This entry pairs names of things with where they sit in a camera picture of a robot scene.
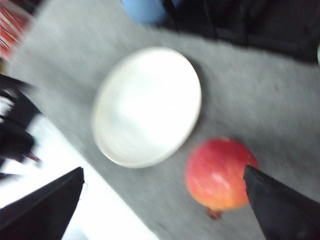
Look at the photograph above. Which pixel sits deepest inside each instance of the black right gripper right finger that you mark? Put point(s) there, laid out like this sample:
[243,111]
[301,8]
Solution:
[282,212]

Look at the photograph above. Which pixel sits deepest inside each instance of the red yellow pomegranate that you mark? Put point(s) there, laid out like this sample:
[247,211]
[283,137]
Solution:
[214,174]

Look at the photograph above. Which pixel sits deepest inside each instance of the white plate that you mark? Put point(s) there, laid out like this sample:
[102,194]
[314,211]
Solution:
[145,105]

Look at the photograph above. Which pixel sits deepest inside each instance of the green plate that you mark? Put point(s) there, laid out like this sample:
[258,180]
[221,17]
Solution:
[318,54]

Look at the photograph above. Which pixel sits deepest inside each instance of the black plate rack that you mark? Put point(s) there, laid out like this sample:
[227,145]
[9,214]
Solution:
[286,25]

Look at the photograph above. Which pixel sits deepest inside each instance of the blue plate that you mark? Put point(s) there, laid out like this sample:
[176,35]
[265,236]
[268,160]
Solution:
[149,12]

